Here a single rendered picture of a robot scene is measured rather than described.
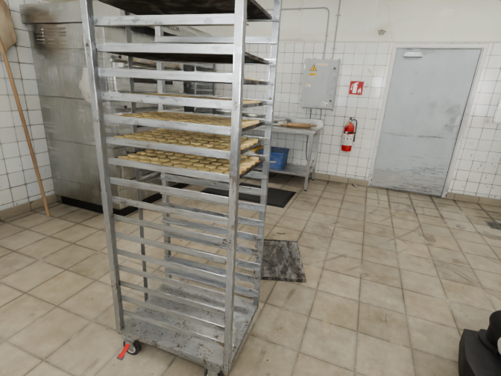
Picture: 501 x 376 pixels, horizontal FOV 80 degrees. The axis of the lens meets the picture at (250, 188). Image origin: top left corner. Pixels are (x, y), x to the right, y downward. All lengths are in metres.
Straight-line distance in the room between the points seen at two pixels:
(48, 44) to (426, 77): 4.53
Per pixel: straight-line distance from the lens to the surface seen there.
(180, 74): 1.18
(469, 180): 5.25
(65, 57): 3.50
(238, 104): 1.04
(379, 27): 5.01
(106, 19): 1.38
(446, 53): 5.05
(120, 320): 1.81
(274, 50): 1.48
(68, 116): 3.57
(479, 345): 2.13
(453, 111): 5.07
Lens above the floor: 1.38
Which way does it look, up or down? 18 degrees down
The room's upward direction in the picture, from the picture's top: 3 degrees clockwise
